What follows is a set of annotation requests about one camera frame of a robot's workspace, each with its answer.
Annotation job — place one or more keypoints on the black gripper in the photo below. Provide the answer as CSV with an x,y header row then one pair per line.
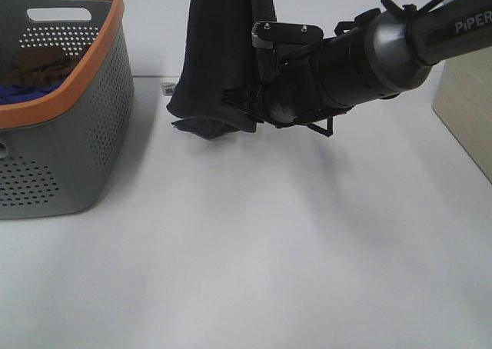
x,y
292,96

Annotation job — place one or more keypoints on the dark grey towel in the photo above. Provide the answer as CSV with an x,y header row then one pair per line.
x,y
219,55

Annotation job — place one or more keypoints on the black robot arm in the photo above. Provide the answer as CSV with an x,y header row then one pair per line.
x,y
380,54

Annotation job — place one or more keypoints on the brown towel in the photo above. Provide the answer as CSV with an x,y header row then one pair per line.
x,y
40,67

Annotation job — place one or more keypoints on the blue towel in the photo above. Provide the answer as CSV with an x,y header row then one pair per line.
x,y
12,94

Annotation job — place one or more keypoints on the beige fabric storage box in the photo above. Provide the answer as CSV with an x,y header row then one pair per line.
x,y
463,103

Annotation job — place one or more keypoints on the grey basket with orange rim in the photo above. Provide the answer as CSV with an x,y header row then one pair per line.
x,y
57,151

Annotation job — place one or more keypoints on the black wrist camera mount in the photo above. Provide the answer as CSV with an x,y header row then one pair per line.
x,y
266,35

